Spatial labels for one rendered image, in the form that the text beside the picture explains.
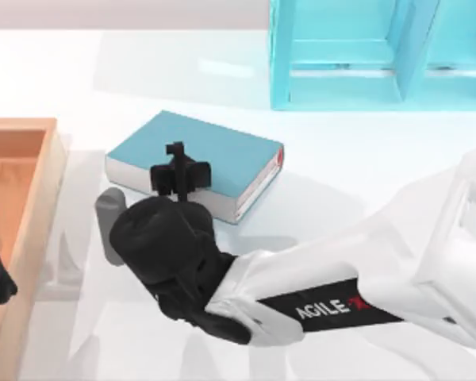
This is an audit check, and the blue book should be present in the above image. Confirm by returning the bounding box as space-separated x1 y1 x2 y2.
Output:
104 110 286 227

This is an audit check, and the shallow salmon-coloured box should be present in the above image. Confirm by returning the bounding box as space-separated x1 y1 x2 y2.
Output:
0 117 69 381

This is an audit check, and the light blue rack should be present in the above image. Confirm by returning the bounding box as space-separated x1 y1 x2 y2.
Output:
268 0 476 113

